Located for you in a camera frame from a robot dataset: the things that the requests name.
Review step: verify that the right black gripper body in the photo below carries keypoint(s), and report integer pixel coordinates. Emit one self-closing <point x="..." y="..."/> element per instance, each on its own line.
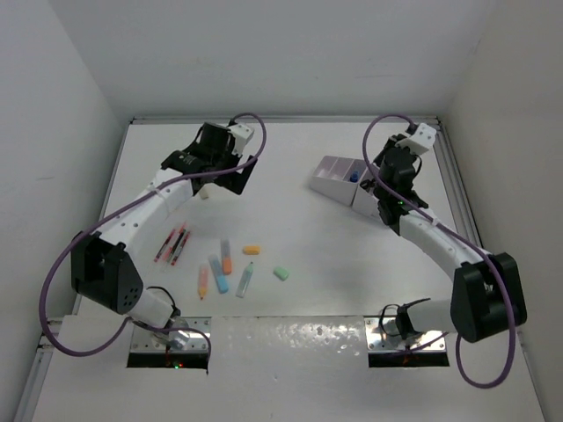
<point x="391" y="142"/>

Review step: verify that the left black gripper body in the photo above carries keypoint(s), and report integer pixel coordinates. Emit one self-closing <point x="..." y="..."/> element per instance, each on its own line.
<point x="232" y="179"/>

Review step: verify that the small black scissors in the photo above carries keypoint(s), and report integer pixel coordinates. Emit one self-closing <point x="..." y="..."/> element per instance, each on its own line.
<point x="368" y="185"/>

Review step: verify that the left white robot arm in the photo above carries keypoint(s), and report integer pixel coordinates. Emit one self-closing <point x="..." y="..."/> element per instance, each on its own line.
<point x="103" y="263"/>

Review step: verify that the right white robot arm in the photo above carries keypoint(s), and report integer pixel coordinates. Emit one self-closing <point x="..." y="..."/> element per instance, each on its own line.
<point x="486" y="287"/>

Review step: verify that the white three-slot organizer right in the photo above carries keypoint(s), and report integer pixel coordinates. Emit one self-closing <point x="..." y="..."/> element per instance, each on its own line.
<point x="365" y="203"/>

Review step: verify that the white three-slot organizer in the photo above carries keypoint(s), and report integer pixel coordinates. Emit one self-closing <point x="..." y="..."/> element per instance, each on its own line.
<point x="365" y="203"/>
<point x="330" y="178"/>

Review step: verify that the blue item in organizer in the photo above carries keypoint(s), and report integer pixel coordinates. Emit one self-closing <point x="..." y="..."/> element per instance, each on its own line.
<point x="354" y="176"/>

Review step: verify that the white three-slot organizer left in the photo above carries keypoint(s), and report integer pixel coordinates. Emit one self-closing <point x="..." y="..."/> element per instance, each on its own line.
<point x="330" y="178"/>

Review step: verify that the orange pink highlighter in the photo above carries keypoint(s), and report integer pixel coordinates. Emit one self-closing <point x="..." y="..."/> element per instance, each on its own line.
<point x="202" y="283"/>

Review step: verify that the blue highlighter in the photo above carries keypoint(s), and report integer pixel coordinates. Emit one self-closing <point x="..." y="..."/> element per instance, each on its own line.
<point x="217" y="271"/>

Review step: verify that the green highlighter cap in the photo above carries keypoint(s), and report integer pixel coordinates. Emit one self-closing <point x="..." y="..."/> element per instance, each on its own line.
<point x="281" y="273"/>

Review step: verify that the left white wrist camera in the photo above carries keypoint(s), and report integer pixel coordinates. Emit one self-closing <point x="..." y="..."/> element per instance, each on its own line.
<point x="242" y="134"/>

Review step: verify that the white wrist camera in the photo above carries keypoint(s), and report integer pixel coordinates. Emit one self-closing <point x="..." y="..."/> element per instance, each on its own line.
<point x="242" y="134"/>
<point x="421" y="141"/>

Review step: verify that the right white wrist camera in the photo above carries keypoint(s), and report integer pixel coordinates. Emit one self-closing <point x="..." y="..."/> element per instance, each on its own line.
<point x="421" y="141"/>

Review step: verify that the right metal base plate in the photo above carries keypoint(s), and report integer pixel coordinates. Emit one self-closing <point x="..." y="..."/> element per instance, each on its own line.
<point x="382" y="337"/>

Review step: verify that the metal base plate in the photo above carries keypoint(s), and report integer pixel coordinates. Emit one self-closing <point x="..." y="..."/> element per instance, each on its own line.
<point x="382" y="337"/>
<point x="193" y="336"/>

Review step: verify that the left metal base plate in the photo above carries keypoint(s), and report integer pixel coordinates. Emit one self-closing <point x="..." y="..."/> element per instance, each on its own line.
<point x="193" y="336"/>

